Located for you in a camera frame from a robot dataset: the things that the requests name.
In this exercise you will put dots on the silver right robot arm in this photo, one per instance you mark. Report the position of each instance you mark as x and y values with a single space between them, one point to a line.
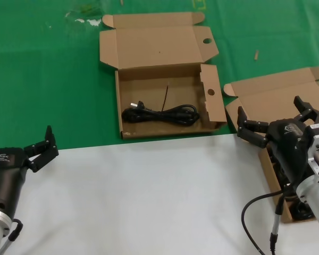
316 207

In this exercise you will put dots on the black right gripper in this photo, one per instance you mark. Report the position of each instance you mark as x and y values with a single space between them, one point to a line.
289 143

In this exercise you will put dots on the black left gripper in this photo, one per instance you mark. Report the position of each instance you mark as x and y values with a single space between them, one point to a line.
8 175

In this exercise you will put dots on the open cardboard box with holes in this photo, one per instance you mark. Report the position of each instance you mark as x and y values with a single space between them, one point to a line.
154 45

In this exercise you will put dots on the small wooden stick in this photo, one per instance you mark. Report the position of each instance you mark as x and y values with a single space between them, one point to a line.
256 55

